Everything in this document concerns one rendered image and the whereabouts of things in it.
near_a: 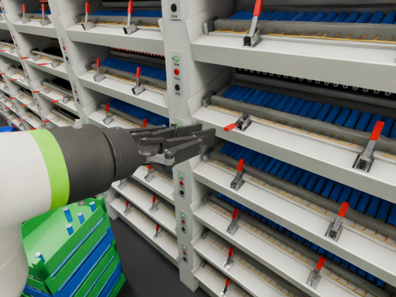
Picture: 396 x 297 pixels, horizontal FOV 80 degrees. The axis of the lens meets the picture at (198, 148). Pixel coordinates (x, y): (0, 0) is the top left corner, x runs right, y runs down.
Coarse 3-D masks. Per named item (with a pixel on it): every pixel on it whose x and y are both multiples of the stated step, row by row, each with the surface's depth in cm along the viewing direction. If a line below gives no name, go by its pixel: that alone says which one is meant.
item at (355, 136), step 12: (216, 96) 69; (216, 108) 67; (228, 108) 67; (240, 108) 64; (252, 108) 61; (264, 108) 60; (276, 120) 59; (288, 120) 56; (300, 120) 55; (312, 120) 54; (324, 132) 52; (336, 132) 50; (348, 132) 49; (360, 132) 48; (348, 144) 49; (360, 144) 49; (384, 144) 46
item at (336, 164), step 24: (336, 96) 57; (360, 96) 54; (192, 120) 70; (216, 120) 65; (264, 120) 61; (240, 144) 62; (264, 144) 56; (288, 144) 53; (312, 144) 52; (312, 168) 51; (336, 168) 47; (384, 168) 44; (384, 192) 44
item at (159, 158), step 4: (164, 152) 34; (152, 156) 33; (156, 156) 33; (160, 156) 34; (148, 160) 34; (152, 160) 34; (156, 160) 34; (160, 160) 33; (164, 160) 33; (168, 160) 33; (172, 160) 33; (168, 164) 33
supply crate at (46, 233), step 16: (80, 208) 97; (96, 208) 97; (32, 224) 87; (48, 224) 90; (64, 224) 90; (80, 224) 90; (32, 240) 84; (48, 240) 84; (64, 240) 84; (80, 240) 84; (32, 256) 78; (48, 256) 78; (64, 256) 78; (32, 272) 71; (48, 272) 72
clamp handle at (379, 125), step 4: (376, 124) 43; (380, 124) 42; (376, 128) 43; (380, 128) 42; (372, 132) 43; (376, 132) 43; (380, 132) 42; (372, 136) 43; (376, 136) 43; (372, 140) 43; (376, 140) 43; (368, 144) 44; (372, 144) 43; (368, 148) 44; (372, 148) 43; (364, 152) 44; (368, 152) 44; (364, 156) 44; (368, 156) 44
